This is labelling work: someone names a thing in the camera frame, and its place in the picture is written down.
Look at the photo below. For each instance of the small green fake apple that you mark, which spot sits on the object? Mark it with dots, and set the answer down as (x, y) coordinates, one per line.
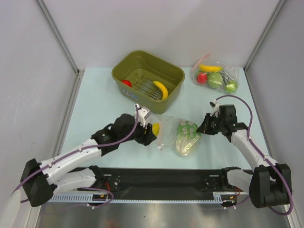
(231, 87)

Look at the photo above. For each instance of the right aluminium frame post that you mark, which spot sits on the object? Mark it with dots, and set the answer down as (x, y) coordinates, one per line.
(264, 34)

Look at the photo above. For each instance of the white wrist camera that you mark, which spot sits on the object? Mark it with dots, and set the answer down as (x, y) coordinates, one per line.
(142, 115)
(215, 108)

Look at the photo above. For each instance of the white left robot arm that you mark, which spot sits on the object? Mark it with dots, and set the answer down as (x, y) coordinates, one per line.
(42, 180)

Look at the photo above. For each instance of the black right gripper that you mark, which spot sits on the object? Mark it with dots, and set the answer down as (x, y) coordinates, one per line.
(211, 124)

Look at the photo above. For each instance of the yellow fake lemon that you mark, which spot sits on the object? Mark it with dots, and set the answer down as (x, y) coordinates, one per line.
(155, 128)

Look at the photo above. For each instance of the left aluminium frame post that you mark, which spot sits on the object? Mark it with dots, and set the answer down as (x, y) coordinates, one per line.
(56, 33)

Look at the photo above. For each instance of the clear zip top bag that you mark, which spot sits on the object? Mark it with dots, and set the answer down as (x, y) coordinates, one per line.
(168, 132)

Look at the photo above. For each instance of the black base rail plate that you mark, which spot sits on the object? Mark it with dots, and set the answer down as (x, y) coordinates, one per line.
(165, 184)

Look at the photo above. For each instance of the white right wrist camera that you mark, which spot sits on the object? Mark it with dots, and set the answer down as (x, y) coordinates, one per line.
(215, 108)

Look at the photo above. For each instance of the red fake tomato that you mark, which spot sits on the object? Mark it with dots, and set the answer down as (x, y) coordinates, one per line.
(127, 82)
(201, 78)

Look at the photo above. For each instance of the aluminium frame post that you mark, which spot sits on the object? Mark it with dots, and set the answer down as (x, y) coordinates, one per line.
(56, 33)
(264, 34)

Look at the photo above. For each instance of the far clear zip bag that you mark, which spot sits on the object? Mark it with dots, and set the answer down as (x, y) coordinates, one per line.
(228, 73)

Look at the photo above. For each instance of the fake napa cabbage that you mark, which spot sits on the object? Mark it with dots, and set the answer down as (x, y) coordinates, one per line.
(186, 137)

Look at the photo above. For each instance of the yellow fake banana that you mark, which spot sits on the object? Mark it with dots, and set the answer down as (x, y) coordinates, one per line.
(207, 68)
(162, 88)

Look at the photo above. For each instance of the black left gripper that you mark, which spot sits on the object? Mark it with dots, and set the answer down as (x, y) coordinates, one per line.
(146, 136)

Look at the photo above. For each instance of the olive green plastic bin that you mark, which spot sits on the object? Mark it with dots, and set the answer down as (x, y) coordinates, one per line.
(141, 69)

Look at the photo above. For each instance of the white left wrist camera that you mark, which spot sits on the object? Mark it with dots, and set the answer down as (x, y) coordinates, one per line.
(142, 115)

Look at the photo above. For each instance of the clear zip bag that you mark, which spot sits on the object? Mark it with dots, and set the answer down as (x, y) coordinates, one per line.
(168, 132)
(228, 73)

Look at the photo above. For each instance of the large green fake apple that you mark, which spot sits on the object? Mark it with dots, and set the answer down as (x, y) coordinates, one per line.
(215, 80)

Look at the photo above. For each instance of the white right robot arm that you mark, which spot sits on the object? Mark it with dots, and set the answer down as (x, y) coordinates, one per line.
(270, 183)

